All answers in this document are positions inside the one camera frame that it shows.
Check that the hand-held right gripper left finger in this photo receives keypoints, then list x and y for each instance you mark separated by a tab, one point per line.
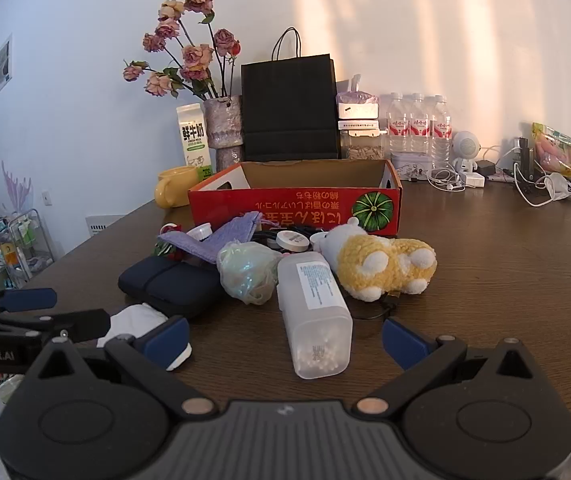
168	337

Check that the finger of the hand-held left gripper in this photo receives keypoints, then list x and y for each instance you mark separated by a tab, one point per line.
85	322
30	299

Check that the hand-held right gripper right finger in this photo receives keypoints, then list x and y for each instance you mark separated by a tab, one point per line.
405	342

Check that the white cloth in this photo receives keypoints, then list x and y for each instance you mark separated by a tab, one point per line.
135	317

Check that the navy zip case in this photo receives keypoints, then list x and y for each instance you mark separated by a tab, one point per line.
175	285

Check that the yellow and white plush toy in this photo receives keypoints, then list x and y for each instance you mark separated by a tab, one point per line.
380	260

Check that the clear plastic swab container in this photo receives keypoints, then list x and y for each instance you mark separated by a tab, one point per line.
315	330

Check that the purple fabric pouch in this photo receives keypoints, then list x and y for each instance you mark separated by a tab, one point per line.
210	247

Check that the large white bottle cap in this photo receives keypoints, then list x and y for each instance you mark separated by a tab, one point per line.
200	231

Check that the small white bottle cap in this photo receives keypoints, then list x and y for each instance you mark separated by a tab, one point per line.
318	237

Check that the red cardboard box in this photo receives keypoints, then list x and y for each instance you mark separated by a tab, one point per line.
285	205

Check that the metal storage rack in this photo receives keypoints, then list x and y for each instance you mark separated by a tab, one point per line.
20	250

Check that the yellow mug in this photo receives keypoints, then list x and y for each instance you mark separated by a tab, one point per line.
180	187

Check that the white earphones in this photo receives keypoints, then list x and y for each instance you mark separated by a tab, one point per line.
445	180

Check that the lilac floral tin box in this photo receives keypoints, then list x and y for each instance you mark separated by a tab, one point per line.
413	167

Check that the white charger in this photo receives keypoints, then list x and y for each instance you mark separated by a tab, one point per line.
473	180

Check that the black power adapter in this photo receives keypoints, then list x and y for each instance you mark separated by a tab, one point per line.
486	167

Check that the pink floral cloth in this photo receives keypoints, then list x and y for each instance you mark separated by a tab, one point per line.
503	174

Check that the white milk carton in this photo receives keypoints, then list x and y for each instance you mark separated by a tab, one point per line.
193	140

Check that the clear jar of seeds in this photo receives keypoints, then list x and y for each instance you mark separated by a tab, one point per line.
363	147

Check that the white robot-shaped speaker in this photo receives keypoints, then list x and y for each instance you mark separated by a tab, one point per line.
465	145

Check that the pack of water bottles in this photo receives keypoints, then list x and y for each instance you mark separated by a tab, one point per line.
418	127

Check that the purple mottled vase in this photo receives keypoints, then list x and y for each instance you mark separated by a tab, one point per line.
223	125

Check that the white and pink printed box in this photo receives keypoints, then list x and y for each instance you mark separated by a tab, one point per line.
359	126

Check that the white flat box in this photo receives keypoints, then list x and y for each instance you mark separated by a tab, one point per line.
358	111

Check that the yellow-green snack packet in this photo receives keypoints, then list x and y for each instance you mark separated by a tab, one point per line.
558	150

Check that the black paper bag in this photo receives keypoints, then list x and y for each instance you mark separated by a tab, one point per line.
290	110

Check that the dried rose bouquet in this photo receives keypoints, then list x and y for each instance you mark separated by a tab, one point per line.
198	55

